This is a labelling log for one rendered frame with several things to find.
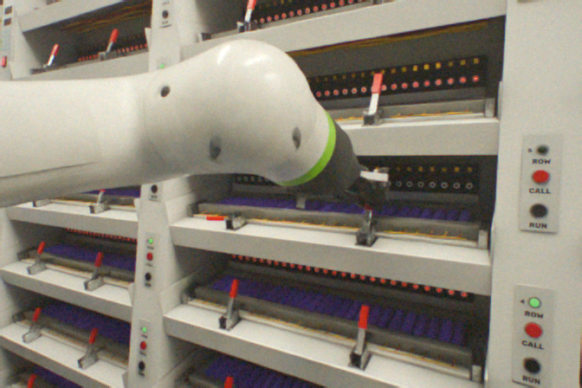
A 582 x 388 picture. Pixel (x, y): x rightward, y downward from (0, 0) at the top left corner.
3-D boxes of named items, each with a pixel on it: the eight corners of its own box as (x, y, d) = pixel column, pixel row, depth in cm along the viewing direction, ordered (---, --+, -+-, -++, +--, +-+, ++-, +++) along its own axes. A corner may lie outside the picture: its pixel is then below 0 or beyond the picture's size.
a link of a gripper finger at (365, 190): (340, 159, 50) (351, 159, 49) (372, 182, 59) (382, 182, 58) (337, 189, 49) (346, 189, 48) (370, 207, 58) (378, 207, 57)
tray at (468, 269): (491, 296, 51) (494, 229, 49) (171, 244, 81) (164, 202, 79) (497, 240, 68) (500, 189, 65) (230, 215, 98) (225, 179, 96)
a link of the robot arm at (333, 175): (342, 91, 38) (267, 99, 43) (326, 203, 36) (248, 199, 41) (361, 116, 43) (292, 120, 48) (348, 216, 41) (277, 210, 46)
